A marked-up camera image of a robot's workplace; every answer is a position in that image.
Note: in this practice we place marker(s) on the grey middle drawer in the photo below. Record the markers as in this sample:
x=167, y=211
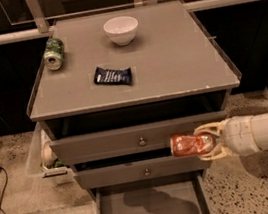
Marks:
x=139, y=170

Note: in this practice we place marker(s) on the grey drawer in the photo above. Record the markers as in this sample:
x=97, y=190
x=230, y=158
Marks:
x=178, y=194
x=139, y=170
x=130, y=140

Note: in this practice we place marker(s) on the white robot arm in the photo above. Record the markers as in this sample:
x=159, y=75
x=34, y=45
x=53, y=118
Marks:
x=259, y=125

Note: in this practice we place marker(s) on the grey bottom drawer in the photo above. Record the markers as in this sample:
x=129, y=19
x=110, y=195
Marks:
x=178, y=194

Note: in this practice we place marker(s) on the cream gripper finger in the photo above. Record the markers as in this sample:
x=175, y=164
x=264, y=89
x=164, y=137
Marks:
x=212, y=128
x=220, y=151

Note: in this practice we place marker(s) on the grey drawer cabinet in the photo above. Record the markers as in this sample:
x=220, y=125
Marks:
x=177, y=72

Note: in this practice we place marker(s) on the white ceramic bowl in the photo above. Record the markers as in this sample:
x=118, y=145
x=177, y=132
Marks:
x=121, y=30

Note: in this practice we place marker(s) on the green soda can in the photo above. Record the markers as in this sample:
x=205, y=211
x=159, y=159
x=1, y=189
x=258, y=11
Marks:
x=54, y=53

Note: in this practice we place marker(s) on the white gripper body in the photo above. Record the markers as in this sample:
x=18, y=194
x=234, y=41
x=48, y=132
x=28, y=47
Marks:
x=239, y=136

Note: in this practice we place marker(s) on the grey top drawer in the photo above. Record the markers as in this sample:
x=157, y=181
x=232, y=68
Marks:
x=130, y=140

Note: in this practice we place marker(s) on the clear plastic storage bin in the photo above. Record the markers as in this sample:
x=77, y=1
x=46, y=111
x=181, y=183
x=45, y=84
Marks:
x=42, y=163

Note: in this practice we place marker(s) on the blue snack packet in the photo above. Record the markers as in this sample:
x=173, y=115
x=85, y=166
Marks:
x=112, y=77

